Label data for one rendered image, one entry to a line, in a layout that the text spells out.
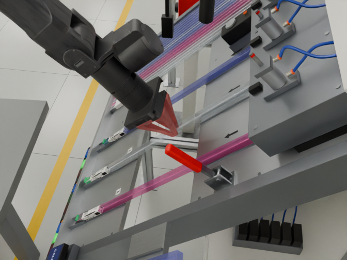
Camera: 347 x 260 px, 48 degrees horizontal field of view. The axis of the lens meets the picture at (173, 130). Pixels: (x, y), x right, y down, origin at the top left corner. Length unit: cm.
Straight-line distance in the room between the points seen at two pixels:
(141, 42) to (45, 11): 15
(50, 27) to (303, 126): 38
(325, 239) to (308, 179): 56
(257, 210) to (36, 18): 41
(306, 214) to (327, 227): 6
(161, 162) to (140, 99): 123
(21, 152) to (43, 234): 61
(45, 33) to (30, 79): 186
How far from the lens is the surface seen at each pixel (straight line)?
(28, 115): 136
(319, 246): 105
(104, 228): 80
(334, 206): 112
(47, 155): 203
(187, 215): 59
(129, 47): 64
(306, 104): 48
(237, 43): 79
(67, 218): 92
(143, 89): 69
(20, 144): 128
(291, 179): 50
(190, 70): 173
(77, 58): 63
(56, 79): 243
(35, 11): 61
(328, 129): 50
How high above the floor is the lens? 151
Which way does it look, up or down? 48 degrees down
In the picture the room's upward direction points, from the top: straight up
